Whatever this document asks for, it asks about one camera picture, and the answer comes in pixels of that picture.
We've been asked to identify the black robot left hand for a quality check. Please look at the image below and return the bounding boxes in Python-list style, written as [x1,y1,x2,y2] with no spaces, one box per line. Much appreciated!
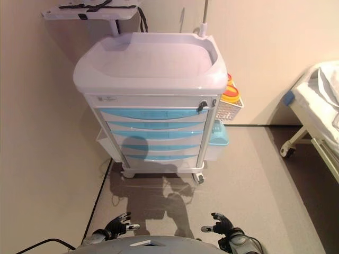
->
[105,211,140,240]

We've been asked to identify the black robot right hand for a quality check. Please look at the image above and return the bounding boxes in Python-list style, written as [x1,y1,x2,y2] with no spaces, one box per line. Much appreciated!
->
[200,212,235,236]

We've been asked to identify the blue fronted cart drawer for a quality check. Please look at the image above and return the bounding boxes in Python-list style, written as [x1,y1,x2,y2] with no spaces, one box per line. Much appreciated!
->
[105,120,207,132]
[100,107,209,123]
[120,142,203,155]
[124,152,199,169]
[112,130,206,145]

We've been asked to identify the grey robot torso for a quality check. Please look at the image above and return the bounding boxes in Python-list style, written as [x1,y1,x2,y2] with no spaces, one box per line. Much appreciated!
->
[62,235,223,254]

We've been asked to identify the white side bin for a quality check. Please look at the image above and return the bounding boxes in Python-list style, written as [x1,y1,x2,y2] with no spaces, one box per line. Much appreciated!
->
[95,129,112,156]

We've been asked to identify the waste bin with blue lid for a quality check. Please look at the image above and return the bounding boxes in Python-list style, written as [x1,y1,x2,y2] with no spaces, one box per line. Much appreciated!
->
[205,119,230,162]

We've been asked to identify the bed caster wheel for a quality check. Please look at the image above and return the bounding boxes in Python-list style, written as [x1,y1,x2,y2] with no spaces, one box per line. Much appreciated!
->
[280,144,296,159]

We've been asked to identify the blue bed corner bumper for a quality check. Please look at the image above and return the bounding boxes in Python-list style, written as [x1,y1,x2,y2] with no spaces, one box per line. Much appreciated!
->
[282,89,295,105]

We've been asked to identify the white hospital bed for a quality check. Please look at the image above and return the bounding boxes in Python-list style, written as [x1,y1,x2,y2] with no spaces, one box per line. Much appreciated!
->
[280,60,339,196]

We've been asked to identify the white medical cart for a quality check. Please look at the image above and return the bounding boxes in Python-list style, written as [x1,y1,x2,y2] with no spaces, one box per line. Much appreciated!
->
[73,32,228,185]

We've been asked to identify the white bed blanket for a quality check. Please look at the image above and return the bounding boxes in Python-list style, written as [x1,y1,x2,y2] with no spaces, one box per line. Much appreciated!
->
[316,60,339,106]

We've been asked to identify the metal IV pole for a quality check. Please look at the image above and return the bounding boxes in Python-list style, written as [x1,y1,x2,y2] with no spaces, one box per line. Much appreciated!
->
[198,0,210,38]

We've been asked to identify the black cable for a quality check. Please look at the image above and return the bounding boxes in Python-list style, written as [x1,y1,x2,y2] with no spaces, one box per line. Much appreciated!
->
[17,238,76,254]

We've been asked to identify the white wire basket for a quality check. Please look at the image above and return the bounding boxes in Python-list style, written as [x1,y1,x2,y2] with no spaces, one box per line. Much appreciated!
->
[216,95,245,123]

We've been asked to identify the black hanging strap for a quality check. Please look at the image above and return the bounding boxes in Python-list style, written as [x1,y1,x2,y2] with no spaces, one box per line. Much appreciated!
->
[137,6,149,33]

